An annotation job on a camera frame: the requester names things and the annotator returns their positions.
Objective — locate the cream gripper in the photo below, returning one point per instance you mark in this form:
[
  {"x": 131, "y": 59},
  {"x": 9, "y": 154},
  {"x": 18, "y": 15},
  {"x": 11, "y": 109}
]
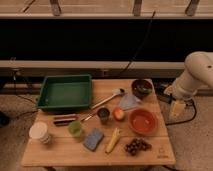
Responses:
[{"x": 177, "y": 107}]

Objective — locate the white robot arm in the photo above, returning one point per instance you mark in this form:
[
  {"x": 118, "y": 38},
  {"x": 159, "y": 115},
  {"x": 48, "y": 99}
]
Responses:
[{"x": 198, "y": 70}]

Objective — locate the green plastic tray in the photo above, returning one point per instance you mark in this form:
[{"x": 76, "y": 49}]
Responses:
[{"x": 65, "y": 93}]

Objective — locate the orange bowl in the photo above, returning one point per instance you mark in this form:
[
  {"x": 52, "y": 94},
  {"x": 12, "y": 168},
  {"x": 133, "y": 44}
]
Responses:
[{"x": 143, "y": 122}]

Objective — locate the dark bowl with greens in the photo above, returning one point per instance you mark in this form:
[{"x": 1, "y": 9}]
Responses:
[{"x": 141, "y": 88}]

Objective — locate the grey folded cloth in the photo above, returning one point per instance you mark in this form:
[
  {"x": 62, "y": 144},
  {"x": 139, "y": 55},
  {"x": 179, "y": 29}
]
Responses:
[{"x": 128, "y": 101}]

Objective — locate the bunch of dark grapes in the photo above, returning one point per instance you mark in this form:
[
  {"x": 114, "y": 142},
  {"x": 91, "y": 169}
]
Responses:
[{"x": 136, "y": 145}]

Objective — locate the wooden table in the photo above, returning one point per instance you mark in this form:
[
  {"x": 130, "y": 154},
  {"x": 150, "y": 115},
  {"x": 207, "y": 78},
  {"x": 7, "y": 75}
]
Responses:
[{"x": 65, "y": 150}]

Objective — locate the red apple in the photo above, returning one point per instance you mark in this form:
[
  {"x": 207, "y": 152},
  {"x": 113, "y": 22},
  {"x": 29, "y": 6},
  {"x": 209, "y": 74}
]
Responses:
[{"x": 118, "y": 114}]

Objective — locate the yellow banana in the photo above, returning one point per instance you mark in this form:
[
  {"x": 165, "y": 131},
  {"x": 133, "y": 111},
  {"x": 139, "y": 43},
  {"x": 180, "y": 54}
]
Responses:
[{"x": 114, "y": 139}]

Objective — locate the dark metal cup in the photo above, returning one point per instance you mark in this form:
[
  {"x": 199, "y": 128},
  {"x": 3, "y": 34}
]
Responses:
[{"x": 103, "y": 114}]

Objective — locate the small metal utensil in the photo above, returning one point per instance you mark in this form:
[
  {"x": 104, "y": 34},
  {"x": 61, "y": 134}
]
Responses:
[{"x": 88, "y": 117}]

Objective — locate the blue sponge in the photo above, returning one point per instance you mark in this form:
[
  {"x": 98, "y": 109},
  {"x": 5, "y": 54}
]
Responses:
[{"x": 92, "y": 140}]

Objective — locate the green plastic cup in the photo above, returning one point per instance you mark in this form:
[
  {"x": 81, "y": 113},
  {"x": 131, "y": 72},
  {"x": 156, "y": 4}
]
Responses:
[{"x": 75, "y": 129}]

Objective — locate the brown rectangular bar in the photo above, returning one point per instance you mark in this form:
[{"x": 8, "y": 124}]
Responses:
[{"x": 72, "y": 116}]

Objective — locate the white lidded container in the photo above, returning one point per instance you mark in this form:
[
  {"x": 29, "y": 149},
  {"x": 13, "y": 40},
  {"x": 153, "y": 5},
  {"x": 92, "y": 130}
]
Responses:
[{"x": 39, "y": 131}]

